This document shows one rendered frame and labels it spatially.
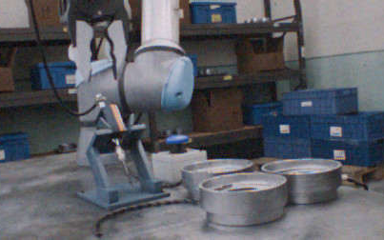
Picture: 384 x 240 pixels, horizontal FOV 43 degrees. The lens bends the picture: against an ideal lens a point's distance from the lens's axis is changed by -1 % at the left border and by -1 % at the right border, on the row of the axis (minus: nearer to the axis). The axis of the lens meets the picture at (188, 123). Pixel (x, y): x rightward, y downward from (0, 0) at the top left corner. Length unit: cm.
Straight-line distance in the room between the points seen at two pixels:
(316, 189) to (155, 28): 61
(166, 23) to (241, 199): 65
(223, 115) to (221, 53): 92
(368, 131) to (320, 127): 46
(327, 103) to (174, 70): 347
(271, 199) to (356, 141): 377
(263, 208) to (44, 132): 418
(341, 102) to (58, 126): 256
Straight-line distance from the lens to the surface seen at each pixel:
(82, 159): 112
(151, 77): 106
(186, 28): 462
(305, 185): 63
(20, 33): 406
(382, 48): 521
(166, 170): 84
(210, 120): 482
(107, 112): 76
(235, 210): 55
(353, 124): 431
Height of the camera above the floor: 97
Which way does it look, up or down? 5 degrees down
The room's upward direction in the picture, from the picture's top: 5 degrees counter-clockwise
